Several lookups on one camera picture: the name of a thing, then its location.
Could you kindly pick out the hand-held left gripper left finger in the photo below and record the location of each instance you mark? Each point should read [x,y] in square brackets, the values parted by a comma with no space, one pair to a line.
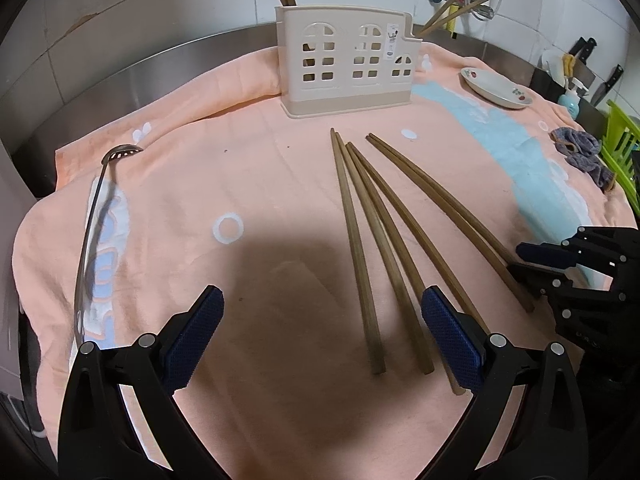
[192,340]

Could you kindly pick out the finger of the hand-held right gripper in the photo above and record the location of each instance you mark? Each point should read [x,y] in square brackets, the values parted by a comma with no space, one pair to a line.
[535,280]
[542,254]

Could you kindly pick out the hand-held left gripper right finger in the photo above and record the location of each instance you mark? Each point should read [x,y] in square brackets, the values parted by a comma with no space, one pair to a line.
[452,340]

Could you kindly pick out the beige plastic utensil holder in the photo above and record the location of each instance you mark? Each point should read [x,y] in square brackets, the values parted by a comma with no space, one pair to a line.
[345,95]

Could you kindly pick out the grey rag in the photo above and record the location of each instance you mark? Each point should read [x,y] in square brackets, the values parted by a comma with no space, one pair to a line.
[582,155]

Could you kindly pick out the green plastic dish rack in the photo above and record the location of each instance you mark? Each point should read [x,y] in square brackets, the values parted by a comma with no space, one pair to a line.
[622,145]

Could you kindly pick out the blue soap pump bottle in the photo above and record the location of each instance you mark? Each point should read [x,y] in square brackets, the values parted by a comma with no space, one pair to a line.
[570,102]

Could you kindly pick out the metal slotted spoon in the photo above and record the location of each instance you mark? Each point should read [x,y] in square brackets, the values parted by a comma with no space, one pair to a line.
[92,220]

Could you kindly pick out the peach printed towel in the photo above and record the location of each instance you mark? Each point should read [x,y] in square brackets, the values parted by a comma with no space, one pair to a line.
[250,185]

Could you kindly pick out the dark utensil container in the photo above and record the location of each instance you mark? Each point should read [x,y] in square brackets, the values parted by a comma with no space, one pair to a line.
[542,82]

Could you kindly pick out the white printed plate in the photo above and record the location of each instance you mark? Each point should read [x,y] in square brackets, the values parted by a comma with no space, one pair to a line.
[492,87]

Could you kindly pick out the yellow kitchen tool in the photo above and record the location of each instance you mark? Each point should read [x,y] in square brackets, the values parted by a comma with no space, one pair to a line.
[568,65]

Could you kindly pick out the chrome pipe valve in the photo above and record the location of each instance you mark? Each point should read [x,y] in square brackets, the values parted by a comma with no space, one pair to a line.
[484,7]

